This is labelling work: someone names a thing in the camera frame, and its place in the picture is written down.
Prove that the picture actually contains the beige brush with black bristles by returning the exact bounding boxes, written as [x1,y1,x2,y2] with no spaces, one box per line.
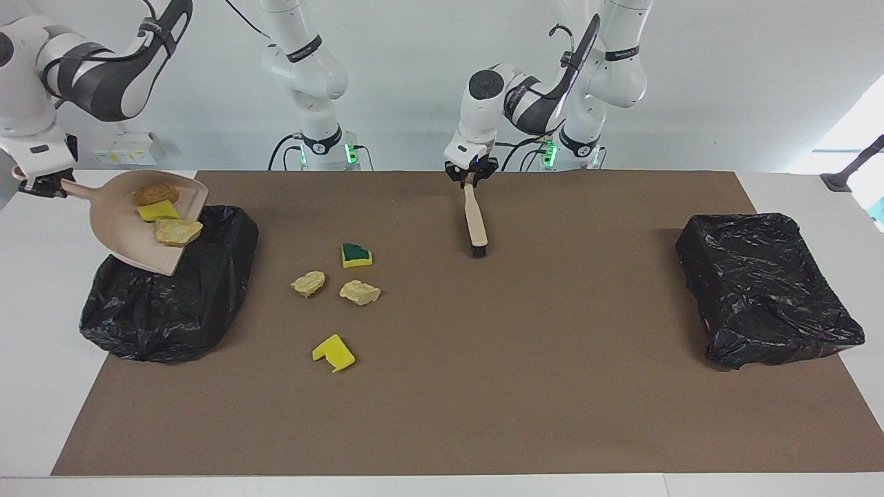
[462,180,489,260]

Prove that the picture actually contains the beige plastic dustpan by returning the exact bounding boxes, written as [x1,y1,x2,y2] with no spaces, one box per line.
[12,166,211,277]

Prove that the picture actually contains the brown oval sponge piece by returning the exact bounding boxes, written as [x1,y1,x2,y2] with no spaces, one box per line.
[132,182,181,207]

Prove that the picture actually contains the yellow sponge wedge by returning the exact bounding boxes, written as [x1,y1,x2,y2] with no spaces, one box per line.
[136,199,182,223]

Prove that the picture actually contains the beige sponge chunk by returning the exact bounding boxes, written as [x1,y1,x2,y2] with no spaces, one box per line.
[289,271,327,299]
[338,279,383,307]
[153,217,204,248]

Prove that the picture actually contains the bin with black bag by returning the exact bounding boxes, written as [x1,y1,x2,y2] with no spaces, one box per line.
[675,212,866,371]
[79,204,260,364]

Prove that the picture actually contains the yellow and green sponge piece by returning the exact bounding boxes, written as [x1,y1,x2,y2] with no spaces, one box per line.
[340,241,374,270]

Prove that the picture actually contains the notched yellow sponge piece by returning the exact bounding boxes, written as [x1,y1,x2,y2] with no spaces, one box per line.
[311,334,356,374]

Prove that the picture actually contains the brown table mat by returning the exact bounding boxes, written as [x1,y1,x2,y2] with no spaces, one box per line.
[50,170,884,477]

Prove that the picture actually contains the black base power cable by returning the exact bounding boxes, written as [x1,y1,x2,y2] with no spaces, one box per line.
[267,133,374,171]
[500,135,553,171]

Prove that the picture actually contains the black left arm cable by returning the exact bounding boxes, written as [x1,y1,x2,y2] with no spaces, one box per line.
[548,14,602,101]

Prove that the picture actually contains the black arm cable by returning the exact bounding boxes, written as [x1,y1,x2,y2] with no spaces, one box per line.
[548,14,602,101]
[38,0,271,104]

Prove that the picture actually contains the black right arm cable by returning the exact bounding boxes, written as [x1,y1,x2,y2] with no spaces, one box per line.
[38,0,271,104]

